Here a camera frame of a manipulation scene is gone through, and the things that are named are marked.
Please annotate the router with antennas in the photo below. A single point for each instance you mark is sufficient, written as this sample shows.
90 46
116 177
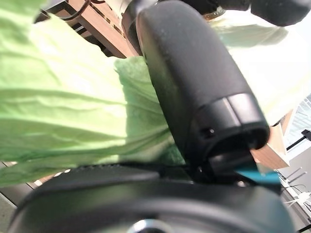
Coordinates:
295 175

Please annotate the napa cabbage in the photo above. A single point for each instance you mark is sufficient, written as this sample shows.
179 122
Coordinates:
60 97

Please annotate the wooden display shelf frame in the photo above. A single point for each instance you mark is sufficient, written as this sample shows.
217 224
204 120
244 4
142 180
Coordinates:
274 153

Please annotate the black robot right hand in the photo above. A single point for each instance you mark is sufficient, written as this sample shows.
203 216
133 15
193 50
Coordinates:
194 85

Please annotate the wooden carrot crate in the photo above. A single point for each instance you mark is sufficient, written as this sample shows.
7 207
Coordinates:
102 29

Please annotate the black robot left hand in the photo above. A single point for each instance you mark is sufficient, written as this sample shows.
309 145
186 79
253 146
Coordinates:
279 12

